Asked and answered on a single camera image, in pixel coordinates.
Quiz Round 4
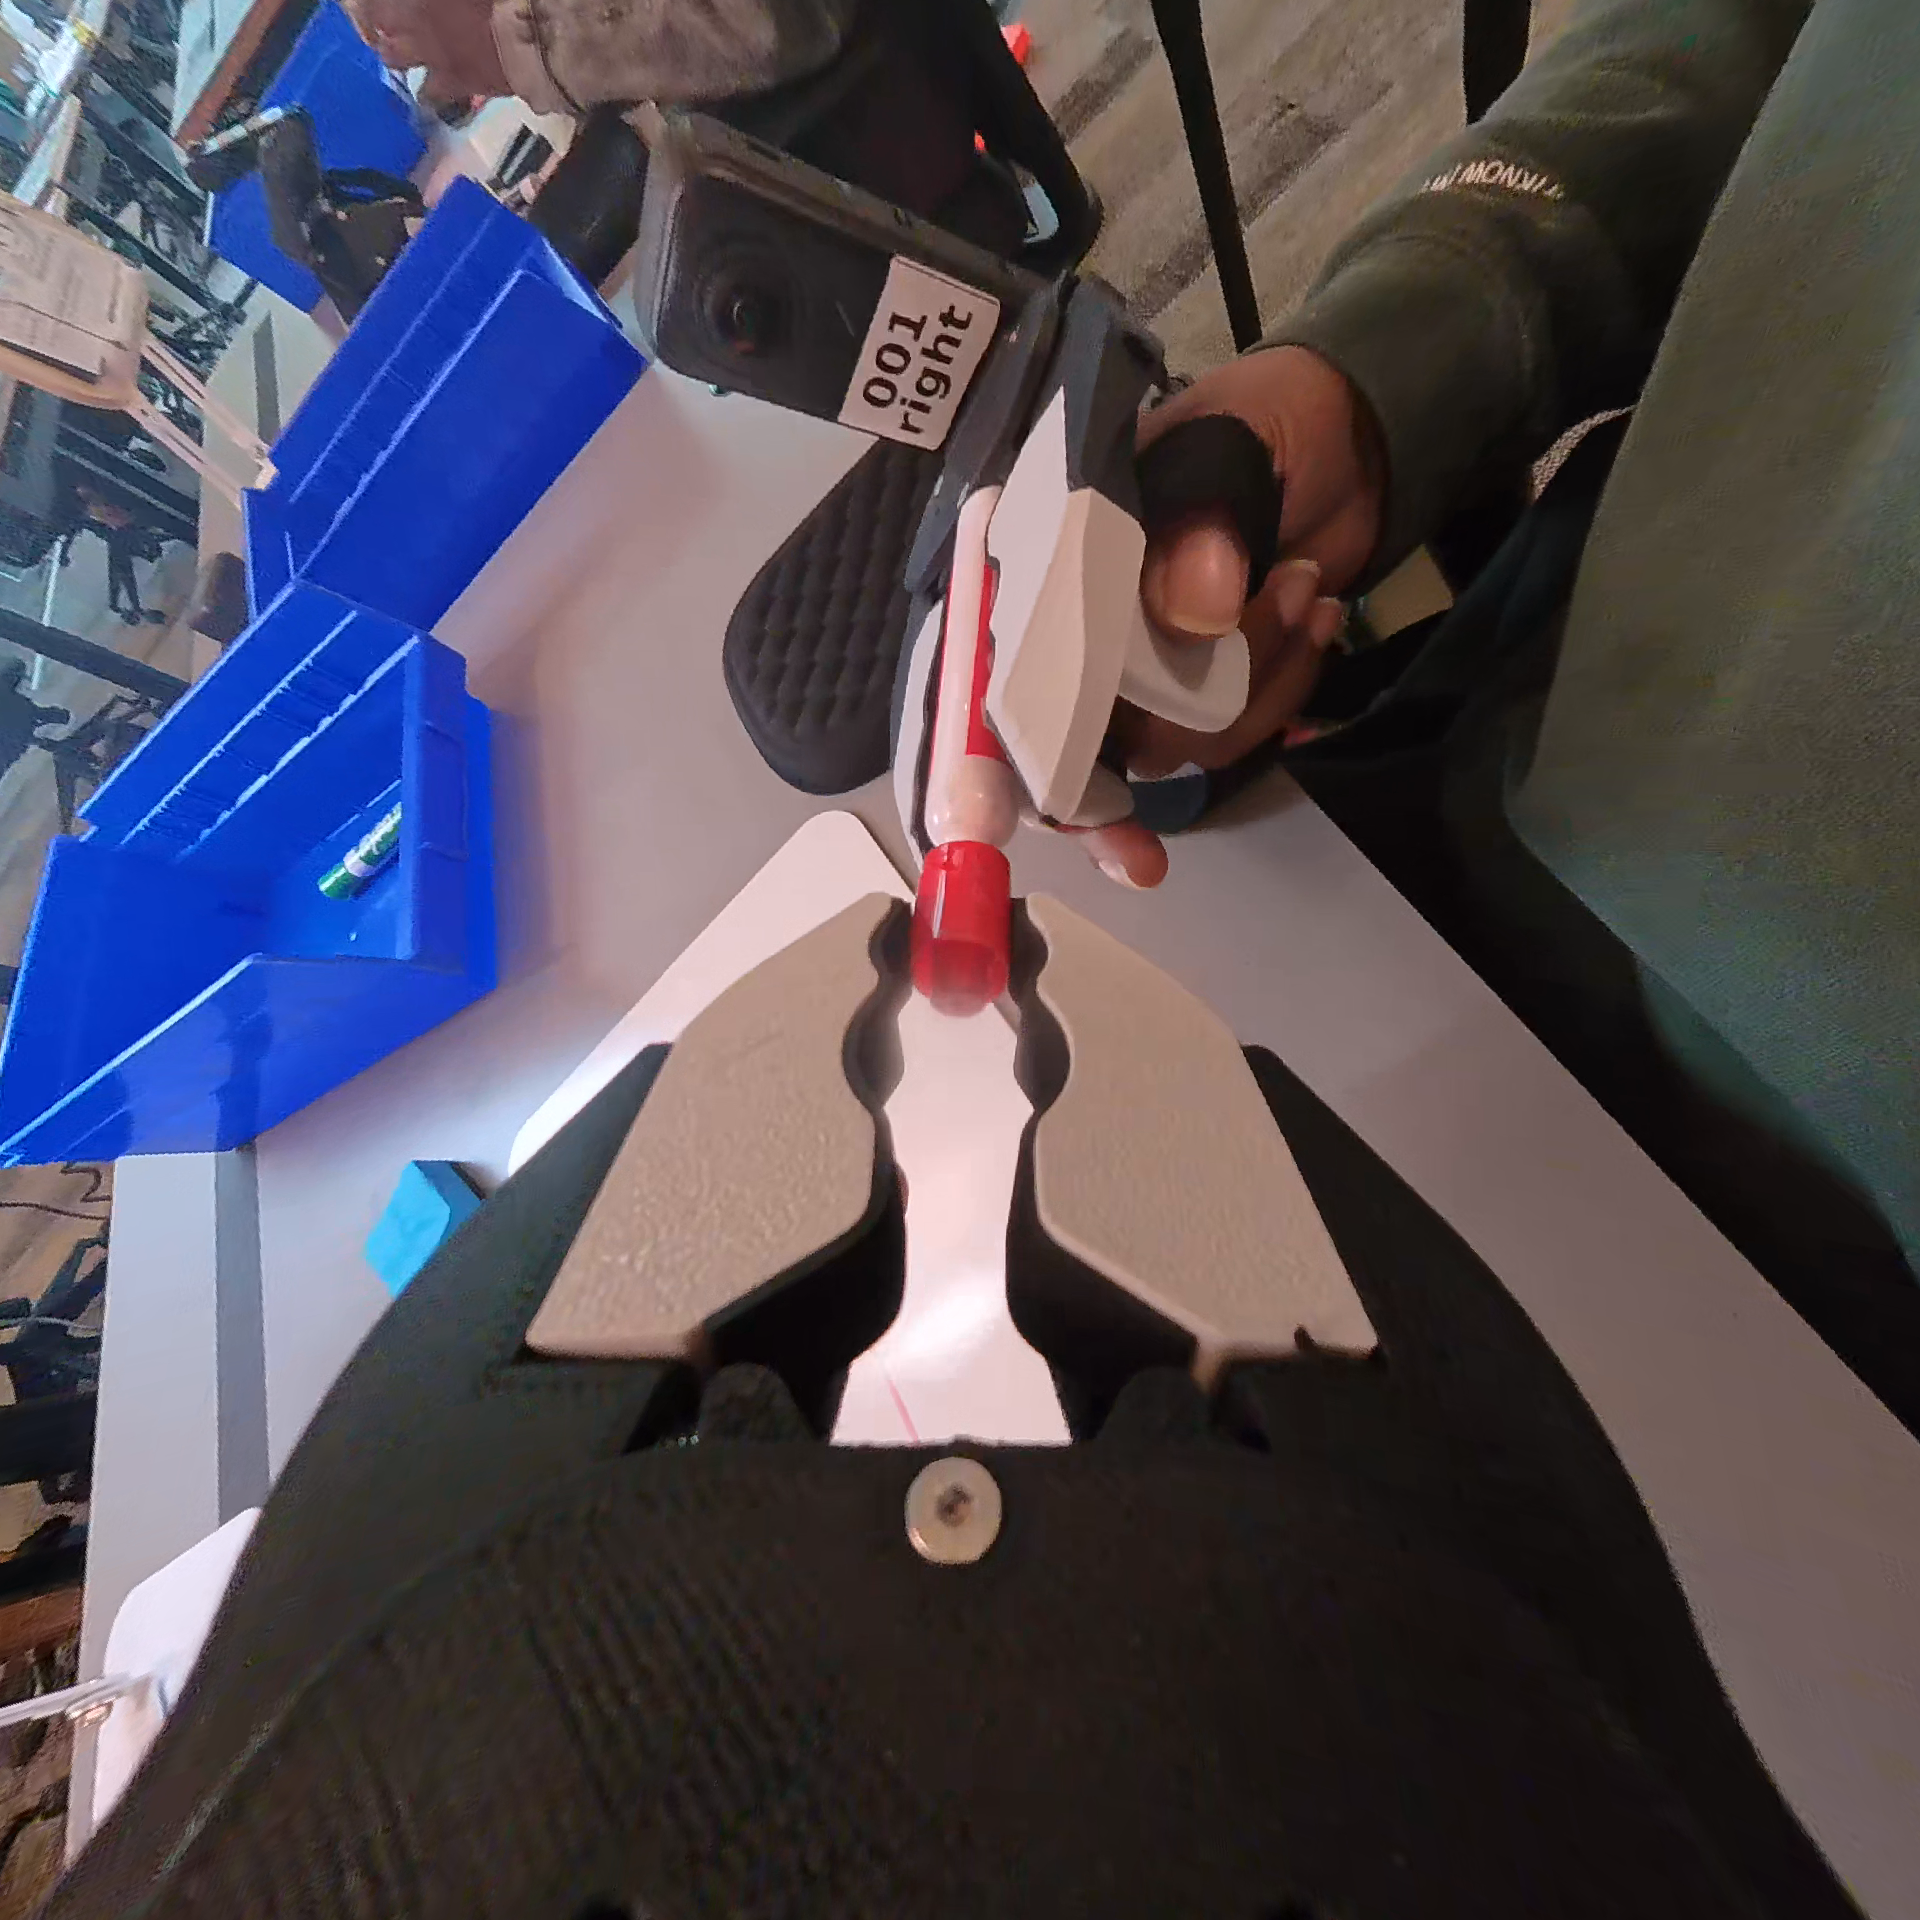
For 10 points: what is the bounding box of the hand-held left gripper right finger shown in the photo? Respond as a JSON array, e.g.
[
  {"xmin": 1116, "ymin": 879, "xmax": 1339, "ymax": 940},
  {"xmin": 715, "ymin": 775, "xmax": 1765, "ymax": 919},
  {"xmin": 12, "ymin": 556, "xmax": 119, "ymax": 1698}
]
[{"xmin": 1004, "ymin": 891, "xmax": 1384, "ymax": 1386}]

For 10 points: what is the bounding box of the person's right hand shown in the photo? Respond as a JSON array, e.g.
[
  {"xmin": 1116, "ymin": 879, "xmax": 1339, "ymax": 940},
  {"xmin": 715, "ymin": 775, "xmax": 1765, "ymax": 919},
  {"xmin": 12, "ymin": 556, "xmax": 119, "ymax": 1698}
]
[{"xmin": 1056, "ymin": 342, "xmax": 1395, "ymax": 897}]

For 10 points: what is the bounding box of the blue whiteboard eraser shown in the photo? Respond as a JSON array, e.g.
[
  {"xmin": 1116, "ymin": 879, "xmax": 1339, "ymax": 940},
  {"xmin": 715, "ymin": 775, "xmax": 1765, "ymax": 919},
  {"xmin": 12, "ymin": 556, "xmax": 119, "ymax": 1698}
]
[{"xmin": 360, "ymin": 1159, "xmax": 491, "ymax": 1302}]

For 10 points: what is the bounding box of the red marker cap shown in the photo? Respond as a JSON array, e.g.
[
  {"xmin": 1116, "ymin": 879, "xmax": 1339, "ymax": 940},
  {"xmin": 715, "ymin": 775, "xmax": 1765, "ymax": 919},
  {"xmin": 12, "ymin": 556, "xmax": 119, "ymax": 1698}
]
[{"xmin": 909, "ymin": 839, "xmax": 1024, "ymax": 1019}]

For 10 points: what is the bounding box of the green sweatshirt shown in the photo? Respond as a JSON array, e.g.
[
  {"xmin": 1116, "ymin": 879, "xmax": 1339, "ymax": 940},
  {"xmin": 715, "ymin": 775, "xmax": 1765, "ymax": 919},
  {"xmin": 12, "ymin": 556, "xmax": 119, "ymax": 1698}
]
[{"xmin": 1285, "ymin": 0, "xmax": 1920, "ymax": 1435}]

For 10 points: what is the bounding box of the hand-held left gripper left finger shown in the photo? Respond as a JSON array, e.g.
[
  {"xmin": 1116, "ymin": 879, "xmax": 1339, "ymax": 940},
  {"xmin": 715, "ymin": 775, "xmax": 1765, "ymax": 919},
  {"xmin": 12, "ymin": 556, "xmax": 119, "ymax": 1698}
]
[{"xmin": 525, "ymin": 891, "xmax": 912, "ymax": 1375}]

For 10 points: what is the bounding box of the white whiteboard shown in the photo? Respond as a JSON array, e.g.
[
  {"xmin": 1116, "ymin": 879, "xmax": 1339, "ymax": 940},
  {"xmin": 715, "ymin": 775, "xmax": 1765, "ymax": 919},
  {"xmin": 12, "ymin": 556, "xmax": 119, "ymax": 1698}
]
[{"xmin": 502, "ymin": 806, "xmax": 1328, "ymax": 1455}]

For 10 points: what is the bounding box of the blue plastic bin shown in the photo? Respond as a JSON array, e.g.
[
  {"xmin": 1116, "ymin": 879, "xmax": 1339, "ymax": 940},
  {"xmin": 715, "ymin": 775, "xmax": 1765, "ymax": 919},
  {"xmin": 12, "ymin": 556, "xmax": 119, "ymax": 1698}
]
[
  {"xmin": 0, "ymin": 583, "xmax": 500, "ymax": 1168},
  {"xmin": 190, "ymin": 0, "xmax": 441, "ymax": 321},
  {"xmin": 238, "ymin": 176, "xmax": 655, "ymax": 636}
]

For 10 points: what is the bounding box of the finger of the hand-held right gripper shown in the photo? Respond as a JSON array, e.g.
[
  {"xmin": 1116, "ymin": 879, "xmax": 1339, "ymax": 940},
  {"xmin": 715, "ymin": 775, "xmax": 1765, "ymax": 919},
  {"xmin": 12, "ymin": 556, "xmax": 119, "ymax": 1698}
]
[
  {"xmin": 987, "ymin": 400, "xmax": 1152, "ymax": 825},
  {"xmin": 892, "ymin": 564, "xmax": 980, "ymax": 849}
]

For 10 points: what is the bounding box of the green dry-erase marker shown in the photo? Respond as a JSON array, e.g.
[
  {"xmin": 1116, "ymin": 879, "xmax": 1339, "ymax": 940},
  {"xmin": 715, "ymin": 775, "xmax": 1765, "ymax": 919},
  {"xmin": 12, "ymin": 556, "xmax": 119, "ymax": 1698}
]
[{"xmin": 312, "ymin": 793, "xmax": 408, "ymax": 905}]

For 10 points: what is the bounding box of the red dry-erase marker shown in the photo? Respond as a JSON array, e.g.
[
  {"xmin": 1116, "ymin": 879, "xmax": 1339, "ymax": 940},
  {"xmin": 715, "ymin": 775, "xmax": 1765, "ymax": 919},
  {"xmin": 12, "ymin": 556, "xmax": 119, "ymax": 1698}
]
[{"xmin": 921, "ymin": 552, "xmax": 1024, "ymax": 859}]

